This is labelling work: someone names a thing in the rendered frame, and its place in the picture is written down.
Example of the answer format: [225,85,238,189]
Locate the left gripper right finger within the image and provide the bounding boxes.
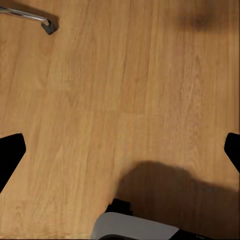
[224,133,240,173]

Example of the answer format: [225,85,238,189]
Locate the swivel chair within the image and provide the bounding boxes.
[0,6,56,34]

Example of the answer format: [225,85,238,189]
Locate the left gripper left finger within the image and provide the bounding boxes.
[0,133,26,193]

